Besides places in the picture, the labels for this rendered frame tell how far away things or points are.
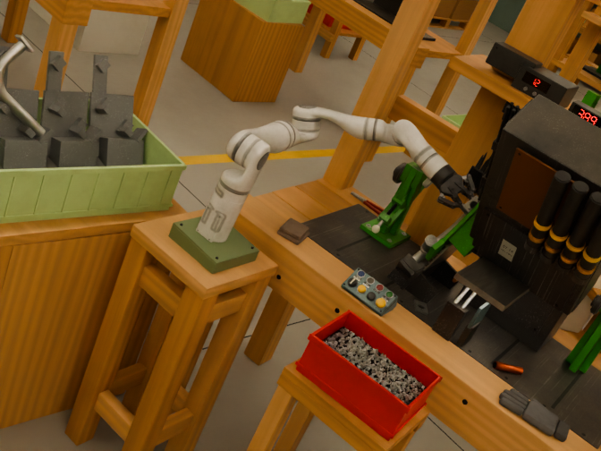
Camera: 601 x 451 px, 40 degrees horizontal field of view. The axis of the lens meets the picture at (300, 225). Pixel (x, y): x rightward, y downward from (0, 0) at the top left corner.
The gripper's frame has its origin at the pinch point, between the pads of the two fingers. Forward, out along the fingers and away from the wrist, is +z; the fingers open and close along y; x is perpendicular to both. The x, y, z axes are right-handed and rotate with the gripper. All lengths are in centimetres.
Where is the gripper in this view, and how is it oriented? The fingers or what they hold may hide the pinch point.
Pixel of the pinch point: (470, 206)
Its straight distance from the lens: 255.9
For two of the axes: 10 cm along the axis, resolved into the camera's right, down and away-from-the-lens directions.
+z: 6.2, 7.4, -2.5
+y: 7.8, -5.9, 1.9
